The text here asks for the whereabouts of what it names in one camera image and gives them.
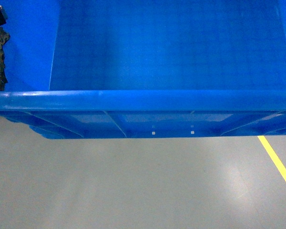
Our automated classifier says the large blue plastic crate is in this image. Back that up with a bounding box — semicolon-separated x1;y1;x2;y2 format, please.
0;0;286;139

